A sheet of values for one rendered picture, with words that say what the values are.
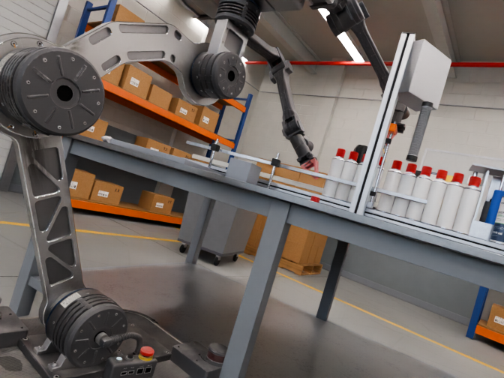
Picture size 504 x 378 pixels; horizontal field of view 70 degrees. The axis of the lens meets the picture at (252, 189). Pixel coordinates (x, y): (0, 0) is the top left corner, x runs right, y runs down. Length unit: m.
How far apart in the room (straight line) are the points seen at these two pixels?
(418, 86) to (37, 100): 1.14
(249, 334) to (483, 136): 5.34
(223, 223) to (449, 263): 2.95
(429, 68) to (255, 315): 1.01
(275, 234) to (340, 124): 5.70
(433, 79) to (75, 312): 1.33
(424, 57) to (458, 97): 4.94
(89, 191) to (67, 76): 4.05
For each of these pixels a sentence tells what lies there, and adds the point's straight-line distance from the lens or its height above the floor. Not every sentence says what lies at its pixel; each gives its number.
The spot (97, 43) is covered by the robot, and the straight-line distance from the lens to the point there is 1.04.
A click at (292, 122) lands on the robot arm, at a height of 1.15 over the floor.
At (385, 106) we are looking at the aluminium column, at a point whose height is 1.23.
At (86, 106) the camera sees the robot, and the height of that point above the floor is 0.87.
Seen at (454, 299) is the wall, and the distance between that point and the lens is 5.83.
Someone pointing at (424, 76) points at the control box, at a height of 1.36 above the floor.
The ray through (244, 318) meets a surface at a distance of 1.13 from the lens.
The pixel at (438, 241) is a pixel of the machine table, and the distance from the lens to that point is 0.98.
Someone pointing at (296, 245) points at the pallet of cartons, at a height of 0.36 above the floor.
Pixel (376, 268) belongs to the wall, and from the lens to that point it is 6.03.
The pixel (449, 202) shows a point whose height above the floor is 0.98.
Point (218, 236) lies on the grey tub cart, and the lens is 3.78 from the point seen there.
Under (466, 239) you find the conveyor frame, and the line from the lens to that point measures 1.40.
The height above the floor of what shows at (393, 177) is 1.02.
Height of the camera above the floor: 0.79
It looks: 1 degrees up
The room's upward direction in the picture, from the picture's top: 17 degrees clockwise
